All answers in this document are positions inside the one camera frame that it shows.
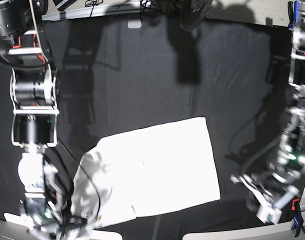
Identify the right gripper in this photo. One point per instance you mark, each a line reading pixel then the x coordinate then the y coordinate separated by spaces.
pixel 46 216

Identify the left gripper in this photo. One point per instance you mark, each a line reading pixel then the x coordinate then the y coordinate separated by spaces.
pixel 268 192

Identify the white t-shirt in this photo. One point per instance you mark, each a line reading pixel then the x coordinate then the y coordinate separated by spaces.
pixel 146 172

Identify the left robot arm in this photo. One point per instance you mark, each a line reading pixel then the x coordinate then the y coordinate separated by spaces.
pixel 271 173

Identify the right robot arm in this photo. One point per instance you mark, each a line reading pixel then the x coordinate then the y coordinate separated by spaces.
pixel 34 91

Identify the blue red clamp bottom right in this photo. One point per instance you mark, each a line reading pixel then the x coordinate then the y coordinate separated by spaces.
pixel 296 217

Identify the black table cloth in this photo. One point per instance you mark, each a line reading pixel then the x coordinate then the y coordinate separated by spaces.
pixel 116 79

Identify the blue clamp top right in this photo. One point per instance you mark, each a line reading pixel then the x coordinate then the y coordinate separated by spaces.
pixel 293 9

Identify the dark box top left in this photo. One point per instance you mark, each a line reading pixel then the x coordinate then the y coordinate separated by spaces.
pixel 62 5

